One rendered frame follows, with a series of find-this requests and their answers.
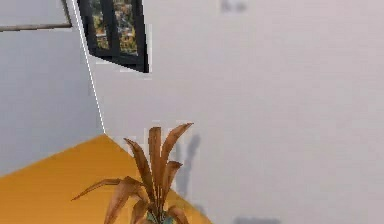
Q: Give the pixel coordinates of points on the brown leafed house plant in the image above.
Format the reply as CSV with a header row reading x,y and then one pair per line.
x,y
156,173

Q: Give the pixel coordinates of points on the black framed window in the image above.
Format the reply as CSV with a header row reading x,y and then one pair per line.
x,y
115,40

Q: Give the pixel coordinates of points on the grey framed wall picture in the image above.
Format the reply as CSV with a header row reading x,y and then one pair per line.
x,y
33,27

